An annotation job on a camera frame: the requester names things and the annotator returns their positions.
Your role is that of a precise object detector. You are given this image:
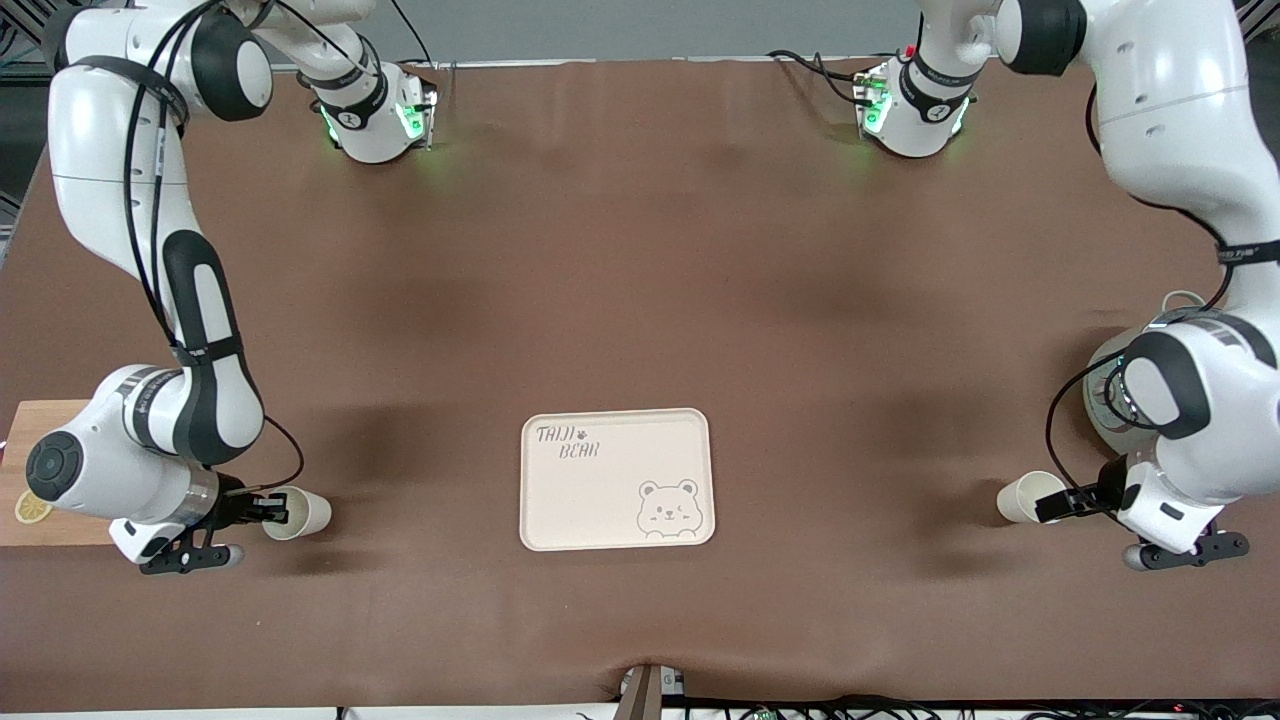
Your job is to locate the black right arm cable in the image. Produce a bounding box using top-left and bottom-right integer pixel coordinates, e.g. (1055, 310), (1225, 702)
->
(120, 0), (306, 493)

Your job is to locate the bamboo cutting board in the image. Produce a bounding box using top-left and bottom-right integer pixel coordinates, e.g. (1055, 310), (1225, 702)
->
(0, 399), (113, 548)

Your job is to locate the black base cable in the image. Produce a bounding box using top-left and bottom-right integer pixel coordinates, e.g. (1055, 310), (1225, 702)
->
(388, 0), (443, 69)
(766, 48), (881, 106)

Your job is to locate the glass pot lid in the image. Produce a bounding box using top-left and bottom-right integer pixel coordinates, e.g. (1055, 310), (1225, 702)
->
(1103, 350), (1141, 431)

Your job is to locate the cream bear print tray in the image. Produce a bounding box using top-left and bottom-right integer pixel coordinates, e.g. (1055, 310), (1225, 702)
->
(519, 408), (717, 552)

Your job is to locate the brown table cover mat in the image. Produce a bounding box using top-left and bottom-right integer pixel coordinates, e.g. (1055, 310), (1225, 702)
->
(0, 55), (1280, 713)

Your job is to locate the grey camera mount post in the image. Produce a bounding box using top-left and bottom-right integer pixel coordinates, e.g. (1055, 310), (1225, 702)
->
(615, 662), (686, 720)

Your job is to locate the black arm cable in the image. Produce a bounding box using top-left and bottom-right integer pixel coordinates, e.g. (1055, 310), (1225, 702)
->
(120, 0), (306, 493)
(1045, 85), (1236, 506)

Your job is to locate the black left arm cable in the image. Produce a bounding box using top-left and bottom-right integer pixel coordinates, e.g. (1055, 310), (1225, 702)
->
(1045, 85), (1236, 506)

